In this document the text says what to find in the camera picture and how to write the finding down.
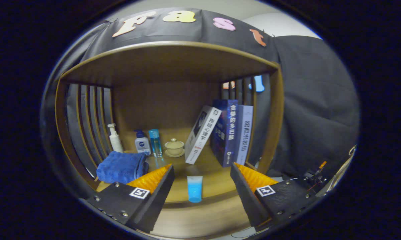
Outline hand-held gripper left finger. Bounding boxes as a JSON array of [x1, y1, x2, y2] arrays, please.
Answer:
[[81, 163, 175, 234]]

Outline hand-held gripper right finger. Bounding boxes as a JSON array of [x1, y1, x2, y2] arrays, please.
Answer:
[[230, 162, 321, 230]]

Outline white and blue cosmetic tube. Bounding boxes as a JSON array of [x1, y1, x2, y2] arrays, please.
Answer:
[[187, 176, 203, 203]]

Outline wooden drawer with black knob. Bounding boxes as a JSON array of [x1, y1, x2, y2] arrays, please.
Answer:
[[150, 193, 254, 239]]

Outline wooden countertop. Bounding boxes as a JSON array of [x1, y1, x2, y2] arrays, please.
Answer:
[[96, 150, 268, 204]]

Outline wooden cabinet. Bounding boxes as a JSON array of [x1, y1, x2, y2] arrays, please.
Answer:
[[55, 41, 285, 204]]

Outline blue folded towel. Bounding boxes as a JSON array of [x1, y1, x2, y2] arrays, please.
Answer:
[[96, 151, 149, 184]]

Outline beige lidded teacup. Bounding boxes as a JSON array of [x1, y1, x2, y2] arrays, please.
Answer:
[[164, 138, 185, 158]]

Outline clear blue bottle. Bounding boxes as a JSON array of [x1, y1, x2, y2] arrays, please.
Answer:
[[148, 129, 163, 158]]

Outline white lotion bottle blue cap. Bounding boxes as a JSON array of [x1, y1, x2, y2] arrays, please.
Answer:
[[134, 130, 151, 156]]

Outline pale lavender book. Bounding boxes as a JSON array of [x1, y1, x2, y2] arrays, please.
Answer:
[[236, 105, 254, 166]]

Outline dark blue book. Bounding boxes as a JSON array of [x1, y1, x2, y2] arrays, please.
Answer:
[[210, 99, 239, 168]]

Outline white pump bottle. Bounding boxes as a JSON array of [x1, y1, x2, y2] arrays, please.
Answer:
[[107, 123, 124, 153]]

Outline white book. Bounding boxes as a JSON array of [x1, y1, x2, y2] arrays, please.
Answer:
[[185, 106, 223, 165]]

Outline black device with orange tip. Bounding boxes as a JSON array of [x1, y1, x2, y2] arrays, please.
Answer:
[[302, 161, 328, 187]]

